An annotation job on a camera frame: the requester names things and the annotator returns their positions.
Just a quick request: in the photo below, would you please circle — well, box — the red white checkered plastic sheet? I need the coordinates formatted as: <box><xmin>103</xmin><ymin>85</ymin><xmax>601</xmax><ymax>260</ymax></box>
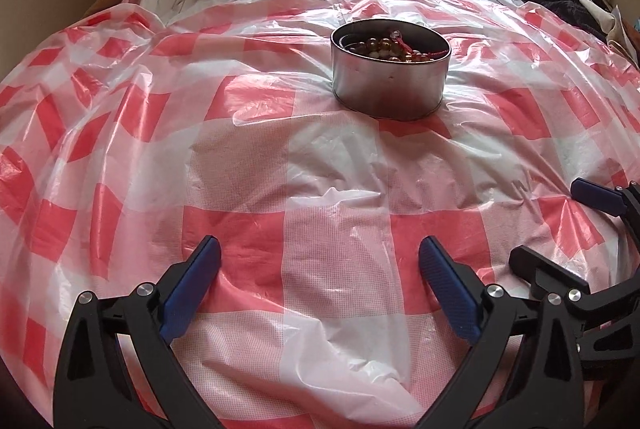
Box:
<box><xmin>0</xmin><ymin>0</ymin><xmax>640</xmax><ymax>429</ymax></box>

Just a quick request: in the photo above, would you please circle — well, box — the brown bead bracelet red cord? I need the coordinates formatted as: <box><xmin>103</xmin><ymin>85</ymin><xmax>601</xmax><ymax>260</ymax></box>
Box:
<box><xmin>345</xmin><ymin>31</ymin><xmax>449</xmax><ymax>64</ymax></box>

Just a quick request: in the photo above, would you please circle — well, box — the round metal tin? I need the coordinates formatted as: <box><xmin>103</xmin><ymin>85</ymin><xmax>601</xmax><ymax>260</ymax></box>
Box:
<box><xmin>330</xmin><ymin>20</ymin><xmax>452</xmax><ymax>122</ymax></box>

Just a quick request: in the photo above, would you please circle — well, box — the beige cloth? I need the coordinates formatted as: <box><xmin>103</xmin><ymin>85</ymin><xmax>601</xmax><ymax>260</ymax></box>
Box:
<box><xmin>579</xmin><ymin>0</ymin><xmax>637</xmax><ymax>56</ymax></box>

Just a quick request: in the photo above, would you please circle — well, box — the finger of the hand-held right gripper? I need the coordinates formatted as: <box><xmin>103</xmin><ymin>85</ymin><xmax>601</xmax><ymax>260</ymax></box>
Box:
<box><xmin>509</xmin><ymin>245</ymin><xmax>640</xmax><ymax>325</ymax></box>
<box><xmin>571</xmin><ymin>177</ymin><xmax>640</xmax><ymax>230</ymax></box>

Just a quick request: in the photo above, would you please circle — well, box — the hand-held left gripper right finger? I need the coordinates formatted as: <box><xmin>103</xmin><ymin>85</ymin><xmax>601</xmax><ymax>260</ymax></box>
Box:
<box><xmin>417</xmin><ymin>236</ymin><xmax>586</xmax><ymax>429</ymax></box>

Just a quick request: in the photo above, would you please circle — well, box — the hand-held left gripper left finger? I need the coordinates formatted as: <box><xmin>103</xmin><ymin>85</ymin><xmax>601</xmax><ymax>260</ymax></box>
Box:
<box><xmin>55</xmin><ymin>235</ymin><xmax>222</xmax><ymax>429</ymax></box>

